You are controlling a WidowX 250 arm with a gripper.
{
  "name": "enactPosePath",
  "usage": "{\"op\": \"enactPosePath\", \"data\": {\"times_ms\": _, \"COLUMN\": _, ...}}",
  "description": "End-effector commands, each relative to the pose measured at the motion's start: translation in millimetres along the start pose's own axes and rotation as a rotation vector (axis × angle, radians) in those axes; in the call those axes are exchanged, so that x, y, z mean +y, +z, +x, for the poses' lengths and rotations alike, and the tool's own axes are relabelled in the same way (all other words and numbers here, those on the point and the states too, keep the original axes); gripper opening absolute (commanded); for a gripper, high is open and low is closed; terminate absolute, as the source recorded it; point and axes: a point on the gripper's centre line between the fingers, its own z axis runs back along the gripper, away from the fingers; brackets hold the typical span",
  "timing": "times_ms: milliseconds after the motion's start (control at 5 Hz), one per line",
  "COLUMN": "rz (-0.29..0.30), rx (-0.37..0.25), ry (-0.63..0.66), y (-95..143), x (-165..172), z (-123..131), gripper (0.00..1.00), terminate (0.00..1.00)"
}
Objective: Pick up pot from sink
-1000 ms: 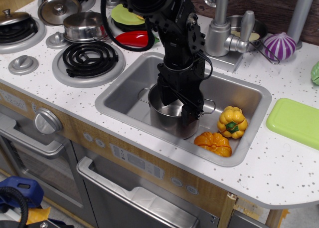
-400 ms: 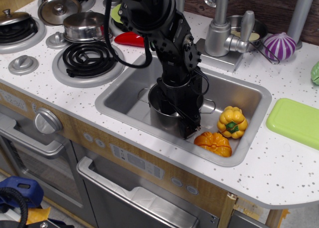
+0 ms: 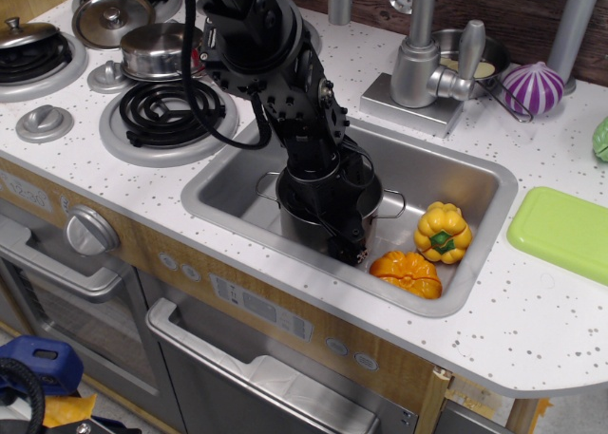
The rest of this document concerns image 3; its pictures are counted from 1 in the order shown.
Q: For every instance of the green plastic cutting board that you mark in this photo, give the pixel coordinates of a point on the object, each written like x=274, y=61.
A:
x=564, y=230

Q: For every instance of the silver stove knob front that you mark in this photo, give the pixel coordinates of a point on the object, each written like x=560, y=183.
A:
x=46, y=123

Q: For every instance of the green toy vegetable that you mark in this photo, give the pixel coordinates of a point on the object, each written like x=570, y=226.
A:
x=600, y=141

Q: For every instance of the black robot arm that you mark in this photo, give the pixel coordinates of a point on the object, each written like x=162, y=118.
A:
x=264, y=54

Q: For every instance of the steel pot with wire handles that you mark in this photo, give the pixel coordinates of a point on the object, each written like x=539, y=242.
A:
x=375, y=203

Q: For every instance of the stainless steel sink basin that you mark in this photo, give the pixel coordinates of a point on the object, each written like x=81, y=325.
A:
x=236, y=191

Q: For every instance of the yellow toy bell pepper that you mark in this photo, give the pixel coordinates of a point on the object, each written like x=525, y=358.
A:
x=442, y=233

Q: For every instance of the left black coil burner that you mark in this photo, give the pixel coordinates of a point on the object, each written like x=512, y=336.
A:
x=41, y=68

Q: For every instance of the orange toy bell pepper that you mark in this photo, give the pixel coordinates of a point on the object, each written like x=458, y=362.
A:
x=409, y=272

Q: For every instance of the grey post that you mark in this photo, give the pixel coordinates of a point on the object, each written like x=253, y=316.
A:
x=573, y=24
x=339, y=12

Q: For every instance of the toy dishwasher door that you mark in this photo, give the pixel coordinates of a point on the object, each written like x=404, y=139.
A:
x=230, y=378

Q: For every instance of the silver stove knob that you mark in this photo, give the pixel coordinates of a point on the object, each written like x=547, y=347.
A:
x=108, y=78
x=46, y=123

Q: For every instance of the blue clamp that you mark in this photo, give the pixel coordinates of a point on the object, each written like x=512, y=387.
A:
x=56, y=364

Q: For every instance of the silver stove knob middle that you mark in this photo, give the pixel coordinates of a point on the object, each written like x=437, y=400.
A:
x=108, y=78

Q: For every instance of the upside-down steel pot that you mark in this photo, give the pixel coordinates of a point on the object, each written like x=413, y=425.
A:
x=152, y=53

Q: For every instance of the steel lid on left burner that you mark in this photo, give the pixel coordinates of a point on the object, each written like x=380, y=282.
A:
x=14, y=33

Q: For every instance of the steel lid with knob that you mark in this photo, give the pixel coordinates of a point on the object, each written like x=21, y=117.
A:
x=101, y=24

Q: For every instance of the silver oven dial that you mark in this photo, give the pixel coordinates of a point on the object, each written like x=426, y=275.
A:
x=88, y=233

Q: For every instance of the toy oven door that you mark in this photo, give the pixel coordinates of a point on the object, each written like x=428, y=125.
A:
x=95, y=304

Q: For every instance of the steel pan behind faucet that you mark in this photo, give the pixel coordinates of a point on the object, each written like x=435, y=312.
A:
x=494, y=63

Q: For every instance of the purple striped toy onion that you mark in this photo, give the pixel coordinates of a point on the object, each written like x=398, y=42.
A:
x=533, y=89

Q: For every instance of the silver toy faucet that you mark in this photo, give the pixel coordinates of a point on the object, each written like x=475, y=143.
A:
x=420, y=93

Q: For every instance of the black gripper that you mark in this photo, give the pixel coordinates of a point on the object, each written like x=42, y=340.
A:
x=333, y=200

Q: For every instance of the grey post right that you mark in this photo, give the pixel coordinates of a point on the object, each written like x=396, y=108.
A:
x=573, y=24

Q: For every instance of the grey post centre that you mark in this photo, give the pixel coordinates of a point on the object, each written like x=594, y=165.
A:
x=339, y=12

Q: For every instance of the front black coil burner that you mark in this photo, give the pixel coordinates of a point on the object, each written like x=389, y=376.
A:
x=152, y=124

